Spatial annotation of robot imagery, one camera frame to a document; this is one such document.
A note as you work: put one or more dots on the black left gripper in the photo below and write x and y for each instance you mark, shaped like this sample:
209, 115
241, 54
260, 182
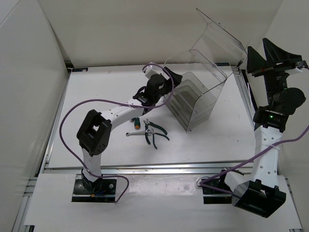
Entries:
168, 82

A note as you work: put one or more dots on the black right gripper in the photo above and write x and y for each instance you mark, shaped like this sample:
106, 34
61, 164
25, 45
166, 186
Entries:
259, 66

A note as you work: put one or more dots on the smoky clear plastic drawer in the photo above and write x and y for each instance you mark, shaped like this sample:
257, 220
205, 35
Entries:
191, 102

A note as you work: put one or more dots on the clear plastic organizer case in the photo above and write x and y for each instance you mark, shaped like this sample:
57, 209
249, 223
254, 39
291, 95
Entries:
211, 57

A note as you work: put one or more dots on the green handled cutter pliers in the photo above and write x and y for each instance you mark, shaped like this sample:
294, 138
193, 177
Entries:
153, 138

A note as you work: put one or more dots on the green orange stubby screwdriver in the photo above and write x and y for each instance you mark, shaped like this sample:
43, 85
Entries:
137, 123

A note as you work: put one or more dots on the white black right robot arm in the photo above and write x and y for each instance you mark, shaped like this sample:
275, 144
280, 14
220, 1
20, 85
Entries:
259, 192

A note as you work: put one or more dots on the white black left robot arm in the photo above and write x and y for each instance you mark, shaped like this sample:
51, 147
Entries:
94, 133

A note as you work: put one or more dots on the blue tape label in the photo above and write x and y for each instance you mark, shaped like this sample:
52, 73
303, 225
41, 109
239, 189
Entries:
79, 70

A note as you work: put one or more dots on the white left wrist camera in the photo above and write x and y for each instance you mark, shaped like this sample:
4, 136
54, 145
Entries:
150, 69

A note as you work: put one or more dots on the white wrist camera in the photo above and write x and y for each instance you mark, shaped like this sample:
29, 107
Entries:
150, 69
301, 66

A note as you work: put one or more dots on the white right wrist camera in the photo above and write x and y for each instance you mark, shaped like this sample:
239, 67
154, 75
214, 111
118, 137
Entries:
301, 66

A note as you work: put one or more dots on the aluminium table rail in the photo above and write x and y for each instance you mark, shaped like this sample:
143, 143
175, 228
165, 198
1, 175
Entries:
158, 198

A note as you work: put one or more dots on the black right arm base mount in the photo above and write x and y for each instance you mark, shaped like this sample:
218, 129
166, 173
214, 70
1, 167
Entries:
227, 187

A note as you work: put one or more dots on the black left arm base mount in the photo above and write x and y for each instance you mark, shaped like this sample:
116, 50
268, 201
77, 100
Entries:
102, 191

